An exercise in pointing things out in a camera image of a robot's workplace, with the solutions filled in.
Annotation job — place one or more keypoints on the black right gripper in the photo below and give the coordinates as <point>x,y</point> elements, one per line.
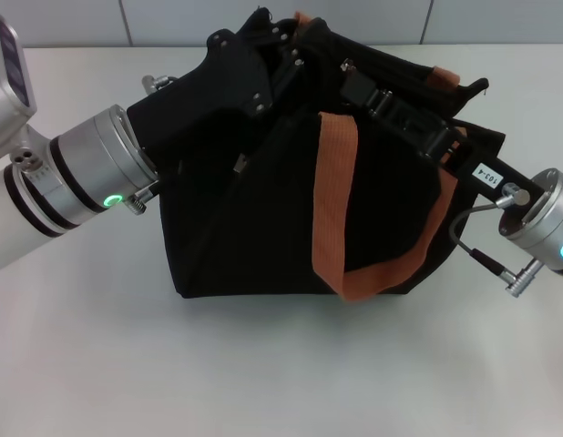
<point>445,145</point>

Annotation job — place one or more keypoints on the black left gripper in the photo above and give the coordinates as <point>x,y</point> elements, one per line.
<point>218,91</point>

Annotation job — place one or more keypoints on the silver zipper pull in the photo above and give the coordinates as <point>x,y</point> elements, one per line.
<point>349,66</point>

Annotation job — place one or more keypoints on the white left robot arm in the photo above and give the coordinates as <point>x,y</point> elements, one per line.
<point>81,168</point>

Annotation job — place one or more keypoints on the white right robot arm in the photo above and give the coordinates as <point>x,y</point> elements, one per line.
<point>545,218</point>

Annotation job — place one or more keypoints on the small metal zipper tab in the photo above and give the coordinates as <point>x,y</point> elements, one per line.
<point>240,164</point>

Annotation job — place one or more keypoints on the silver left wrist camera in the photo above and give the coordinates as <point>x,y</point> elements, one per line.
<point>8,91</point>

